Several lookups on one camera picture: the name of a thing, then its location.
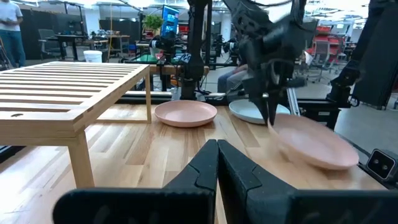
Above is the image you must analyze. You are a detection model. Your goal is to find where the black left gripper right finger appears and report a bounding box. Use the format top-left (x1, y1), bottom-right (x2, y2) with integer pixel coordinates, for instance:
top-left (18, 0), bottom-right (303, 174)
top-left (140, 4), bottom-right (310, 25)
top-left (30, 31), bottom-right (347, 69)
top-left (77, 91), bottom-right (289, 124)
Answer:
top-left (217, 139), bottom-right (398, 224)

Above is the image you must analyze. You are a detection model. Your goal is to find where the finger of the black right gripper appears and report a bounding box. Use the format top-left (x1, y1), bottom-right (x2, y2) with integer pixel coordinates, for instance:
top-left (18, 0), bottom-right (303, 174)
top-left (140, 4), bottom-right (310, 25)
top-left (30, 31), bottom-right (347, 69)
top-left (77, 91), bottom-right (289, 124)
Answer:
top-left (251, 92), bottom-right (269, 124)
top-left (267, 91), bottom-right (282, 126)

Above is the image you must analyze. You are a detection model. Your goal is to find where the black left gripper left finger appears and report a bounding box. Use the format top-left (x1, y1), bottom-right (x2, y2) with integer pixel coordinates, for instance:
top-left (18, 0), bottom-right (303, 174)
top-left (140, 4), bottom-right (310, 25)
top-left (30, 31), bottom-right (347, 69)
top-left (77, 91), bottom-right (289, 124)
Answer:
top-left (52, 139), bottom-right (220, 224)

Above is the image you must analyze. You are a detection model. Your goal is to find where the pale plate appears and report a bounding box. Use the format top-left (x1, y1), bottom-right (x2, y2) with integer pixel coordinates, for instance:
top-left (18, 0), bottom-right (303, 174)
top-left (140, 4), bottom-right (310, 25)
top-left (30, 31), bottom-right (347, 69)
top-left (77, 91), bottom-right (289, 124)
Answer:
top-left (228, 98), bottom-right (291, 125)

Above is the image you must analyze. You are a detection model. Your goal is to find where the pink plate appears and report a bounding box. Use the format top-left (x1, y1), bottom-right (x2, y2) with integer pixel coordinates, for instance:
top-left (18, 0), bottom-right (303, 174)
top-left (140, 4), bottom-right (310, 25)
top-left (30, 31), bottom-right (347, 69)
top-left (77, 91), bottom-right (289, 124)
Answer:
top-left (267, 113), bottom-right (360, 171)
top-left (154, 100), bottom-right (218, 128)

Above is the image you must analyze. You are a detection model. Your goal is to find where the slatted wooden shelf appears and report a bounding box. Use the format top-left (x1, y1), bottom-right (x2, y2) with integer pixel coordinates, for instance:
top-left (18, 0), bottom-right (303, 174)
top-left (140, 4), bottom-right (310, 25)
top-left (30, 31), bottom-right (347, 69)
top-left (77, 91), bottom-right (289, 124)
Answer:
top-left (0, 60), bottom-right (153, 189)

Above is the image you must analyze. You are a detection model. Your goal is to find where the person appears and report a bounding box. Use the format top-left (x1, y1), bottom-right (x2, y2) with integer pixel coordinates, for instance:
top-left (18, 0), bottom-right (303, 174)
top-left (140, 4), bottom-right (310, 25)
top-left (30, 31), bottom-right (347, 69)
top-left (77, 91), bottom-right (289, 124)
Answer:
top-left (0, 0), bottom-right (26, 68)
top-left (216, 63), bottom-right (249, 94)

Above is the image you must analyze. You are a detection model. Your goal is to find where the lit computer monitor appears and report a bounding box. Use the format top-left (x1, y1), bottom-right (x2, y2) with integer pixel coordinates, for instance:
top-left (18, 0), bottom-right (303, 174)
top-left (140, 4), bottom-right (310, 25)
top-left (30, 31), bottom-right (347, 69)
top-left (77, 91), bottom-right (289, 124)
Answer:
top-left (161, 4), bottom-right (180, 37)

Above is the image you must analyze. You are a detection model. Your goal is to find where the black partition panel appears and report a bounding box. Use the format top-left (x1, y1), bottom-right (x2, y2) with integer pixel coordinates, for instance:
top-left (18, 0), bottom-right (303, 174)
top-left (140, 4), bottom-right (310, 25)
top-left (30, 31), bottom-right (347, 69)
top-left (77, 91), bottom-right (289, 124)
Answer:
top-left (353, 0), bottom-right (398, 110)

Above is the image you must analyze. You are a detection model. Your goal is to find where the green leafy plant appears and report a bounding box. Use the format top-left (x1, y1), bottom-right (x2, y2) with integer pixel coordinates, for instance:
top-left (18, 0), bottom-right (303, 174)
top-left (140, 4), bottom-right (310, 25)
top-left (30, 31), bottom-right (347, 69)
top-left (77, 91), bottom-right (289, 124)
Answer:
top-left (142, 14), bottom-right (165, 32)

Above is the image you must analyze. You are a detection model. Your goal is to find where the white bucket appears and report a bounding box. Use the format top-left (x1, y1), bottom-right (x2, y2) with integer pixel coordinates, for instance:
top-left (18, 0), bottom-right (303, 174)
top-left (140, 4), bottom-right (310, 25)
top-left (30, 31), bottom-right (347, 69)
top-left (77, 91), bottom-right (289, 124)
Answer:
top-left (83, 50), bottom-right (103, 63)

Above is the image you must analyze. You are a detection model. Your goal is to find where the wooden desk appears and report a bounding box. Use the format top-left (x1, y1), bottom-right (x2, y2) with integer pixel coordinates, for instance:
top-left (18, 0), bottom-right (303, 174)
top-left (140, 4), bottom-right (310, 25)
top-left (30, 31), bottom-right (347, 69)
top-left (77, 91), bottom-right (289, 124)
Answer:
top-left (83, 34), bottom-right (131, 60)

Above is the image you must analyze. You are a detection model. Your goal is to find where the black desk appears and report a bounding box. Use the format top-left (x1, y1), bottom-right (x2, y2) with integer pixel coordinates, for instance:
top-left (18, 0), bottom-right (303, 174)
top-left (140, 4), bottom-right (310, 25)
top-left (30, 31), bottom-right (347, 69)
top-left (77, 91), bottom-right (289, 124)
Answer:
top-left (54, 33), bottom-right (90, 62)

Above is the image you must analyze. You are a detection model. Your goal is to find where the grey office chair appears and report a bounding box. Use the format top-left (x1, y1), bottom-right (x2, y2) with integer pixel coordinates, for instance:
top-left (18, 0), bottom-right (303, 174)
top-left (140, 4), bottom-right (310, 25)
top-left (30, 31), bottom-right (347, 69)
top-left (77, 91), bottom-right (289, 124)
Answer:
top-left (37, 29), bottom-right (63, 60)

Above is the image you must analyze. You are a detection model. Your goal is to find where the aluminium frame strut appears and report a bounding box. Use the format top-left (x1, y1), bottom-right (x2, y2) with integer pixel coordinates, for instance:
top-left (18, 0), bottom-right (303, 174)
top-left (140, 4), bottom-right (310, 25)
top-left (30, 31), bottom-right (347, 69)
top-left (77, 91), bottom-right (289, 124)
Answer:
top-left (285, 86), bottom-right (301, 116)

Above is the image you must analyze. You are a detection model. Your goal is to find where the black table frame rail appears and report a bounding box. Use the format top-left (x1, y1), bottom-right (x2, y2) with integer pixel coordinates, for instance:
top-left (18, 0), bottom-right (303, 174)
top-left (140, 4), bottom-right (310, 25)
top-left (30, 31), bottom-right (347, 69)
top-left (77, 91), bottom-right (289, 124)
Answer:
top-left (116, 90), bottom-right (174, 105)

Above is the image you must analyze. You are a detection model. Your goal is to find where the black table-level camera box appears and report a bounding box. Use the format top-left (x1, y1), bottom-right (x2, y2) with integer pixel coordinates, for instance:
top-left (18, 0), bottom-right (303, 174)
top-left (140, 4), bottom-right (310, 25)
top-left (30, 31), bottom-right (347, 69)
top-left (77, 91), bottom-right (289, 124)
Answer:
top-left (365, 148), bottom-right (398, 183)

